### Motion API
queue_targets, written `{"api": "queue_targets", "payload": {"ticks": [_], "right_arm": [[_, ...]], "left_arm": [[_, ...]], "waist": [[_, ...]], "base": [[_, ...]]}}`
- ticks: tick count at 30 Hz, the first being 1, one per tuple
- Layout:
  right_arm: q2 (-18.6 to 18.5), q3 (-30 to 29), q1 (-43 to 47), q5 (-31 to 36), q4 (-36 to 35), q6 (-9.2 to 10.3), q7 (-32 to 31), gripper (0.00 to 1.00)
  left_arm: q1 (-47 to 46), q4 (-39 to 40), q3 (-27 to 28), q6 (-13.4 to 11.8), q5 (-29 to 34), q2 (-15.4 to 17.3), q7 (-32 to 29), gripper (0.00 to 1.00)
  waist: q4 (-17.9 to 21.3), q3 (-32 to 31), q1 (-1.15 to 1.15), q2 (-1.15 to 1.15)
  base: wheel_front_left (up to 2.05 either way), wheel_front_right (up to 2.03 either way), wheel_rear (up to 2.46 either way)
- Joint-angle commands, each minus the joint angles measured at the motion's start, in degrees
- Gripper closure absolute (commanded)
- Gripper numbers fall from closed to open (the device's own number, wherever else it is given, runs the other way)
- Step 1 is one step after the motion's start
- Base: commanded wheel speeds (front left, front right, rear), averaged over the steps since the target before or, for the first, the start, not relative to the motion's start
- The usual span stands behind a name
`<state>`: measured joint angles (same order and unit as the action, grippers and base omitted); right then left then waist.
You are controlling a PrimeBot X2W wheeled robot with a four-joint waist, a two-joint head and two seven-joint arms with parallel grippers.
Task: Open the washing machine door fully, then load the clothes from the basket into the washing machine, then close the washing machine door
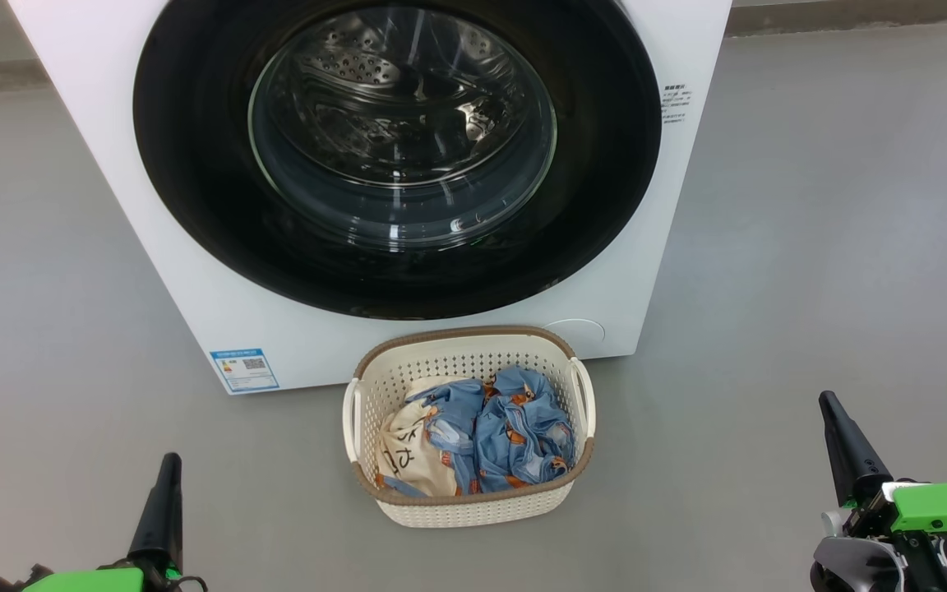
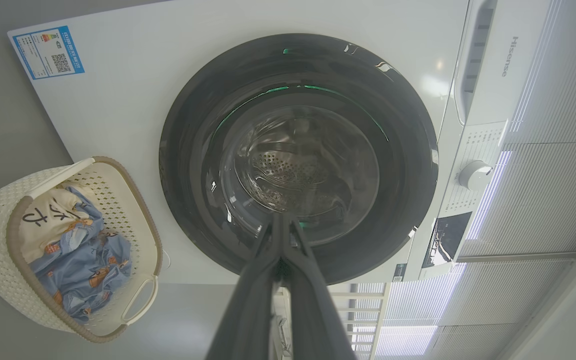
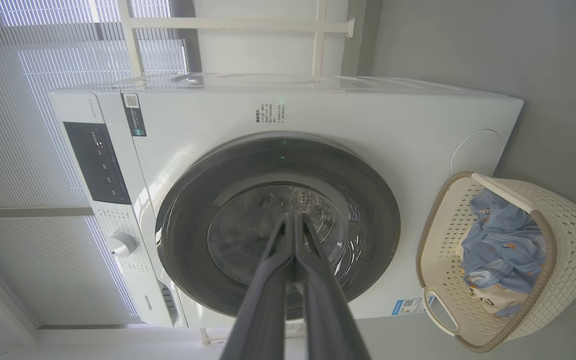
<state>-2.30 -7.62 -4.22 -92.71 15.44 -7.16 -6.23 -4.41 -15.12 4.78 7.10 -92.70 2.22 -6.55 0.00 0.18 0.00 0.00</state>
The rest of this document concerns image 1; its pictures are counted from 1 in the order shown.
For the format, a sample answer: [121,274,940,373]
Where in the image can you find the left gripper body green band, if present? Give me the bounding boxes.
[21,566,187,592]

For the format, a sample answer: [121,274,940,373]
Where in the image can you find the stainless steel washing machine drum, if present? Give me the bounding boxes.
[247,4,558,252]

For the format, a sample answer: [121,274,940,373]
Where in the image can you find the blue energy label sticker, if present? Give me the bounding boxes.
[209,348,280,394]

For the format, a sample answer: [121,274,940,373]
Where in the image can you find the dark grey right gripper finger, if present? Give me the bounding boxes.
[818,390,894,506]

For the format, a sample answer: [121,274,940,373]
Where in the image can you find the cream laundry basket brown rim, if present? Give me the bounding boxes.
[342,325,598,529]

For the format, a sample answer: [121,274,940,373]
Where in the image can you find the cream and blue printed garment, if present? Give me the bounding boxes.
[375,374,487,499]

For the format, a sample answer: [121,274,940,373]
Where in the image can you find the small black text label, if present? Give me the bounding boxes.
[661,82,693,125]

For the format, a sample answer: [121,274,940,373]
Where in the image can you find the white front-load washing machine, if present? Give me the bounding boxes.
[9,0,733,395]

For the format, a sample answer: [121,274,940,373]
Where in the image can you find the round white filter cover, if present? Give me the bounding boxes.
[541,318,606,351]

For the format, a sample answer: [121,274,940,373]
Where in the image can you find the blue bear print garment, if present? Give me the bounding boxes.
[472,366,577,494]

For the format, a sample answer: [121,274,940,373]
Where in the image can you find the black round glass washer door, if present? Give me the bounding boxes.
[132,0,662,321]

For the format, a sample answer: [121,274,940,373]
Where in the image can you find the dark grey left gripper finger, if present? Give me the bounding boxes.
[127,452,185,577]

